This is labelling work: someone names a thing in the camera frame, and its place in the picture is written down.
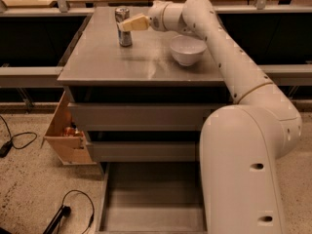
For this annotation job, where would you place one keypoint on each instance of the white ceramic bowl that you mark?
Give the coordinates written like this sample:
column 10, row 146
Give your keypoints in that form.
column 187, row 50

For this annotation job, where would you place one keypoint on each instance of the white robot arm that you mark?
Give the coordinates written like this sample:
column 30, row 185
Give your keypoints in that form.
column 239, row 143

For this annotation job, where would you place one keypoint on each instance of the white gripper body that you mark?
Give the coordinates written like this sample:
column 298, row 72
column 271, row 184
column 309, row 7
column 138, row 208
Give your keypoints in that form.
column 156, row 19

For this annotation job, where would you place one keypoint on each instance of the cardboard box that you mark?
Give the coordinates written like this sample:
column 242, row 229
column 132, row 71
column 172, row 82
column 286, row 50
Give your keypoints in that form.
column 71, row 150

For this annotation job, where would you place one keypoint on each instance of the black adapter with cable left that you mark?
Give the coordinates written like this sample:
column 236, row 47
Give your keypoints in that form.
column 11, row 142

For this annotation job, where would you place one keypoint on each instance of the grey drawer cabinet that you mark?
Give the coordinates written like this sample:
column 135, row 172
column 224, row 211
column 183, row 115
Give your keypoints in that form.
column 99, row 70

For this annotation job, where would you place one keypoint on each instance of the black tool with cable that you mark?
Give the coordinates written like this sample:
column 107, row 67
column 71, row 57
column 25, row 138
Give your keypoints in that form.
column 65, row 211

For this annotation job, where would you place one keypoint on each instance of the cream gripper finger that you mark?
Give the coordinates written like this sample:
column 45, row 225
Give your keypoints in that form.
column 136, row 23

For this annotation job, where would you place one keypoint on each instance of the grey top drawer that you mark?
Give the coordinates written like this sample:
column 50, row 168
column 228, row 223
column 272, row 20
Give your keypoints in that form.
column 141, row 116

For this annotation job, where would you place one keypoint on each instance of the grey open bottom drawer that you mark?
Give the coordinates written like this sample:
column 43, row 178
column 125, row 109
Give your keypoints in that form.
column 151, row 198

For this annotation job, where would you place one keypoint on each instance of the silver redbull can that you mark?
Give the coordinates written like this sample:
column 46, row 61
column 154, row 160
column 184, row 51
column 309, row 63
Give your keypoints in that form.
column 125, row 37

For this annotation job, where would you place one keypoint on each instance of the copper items in box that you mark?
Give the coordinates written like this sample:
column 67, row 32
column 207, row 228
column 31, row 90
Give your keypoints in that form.
column 71, row 132

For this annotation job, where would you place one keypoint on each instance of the grey middle drawer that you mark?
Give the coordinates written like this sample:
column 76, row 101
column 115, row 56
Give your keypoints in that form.
column 143, row 151

